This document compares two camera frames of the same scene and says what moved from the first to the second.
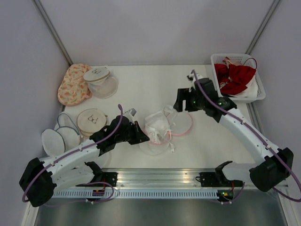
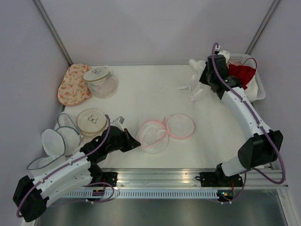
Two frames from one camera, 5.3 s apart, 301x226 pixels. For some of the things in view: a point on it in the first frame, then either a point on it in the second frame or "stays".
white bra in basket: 251,92 stays
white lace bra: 158,125 to 197,67
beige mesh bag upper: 101,82 stays
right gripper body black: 197,102 to 206,76
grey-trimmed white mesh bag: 67,137 stays
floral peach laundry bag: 74,89 stays
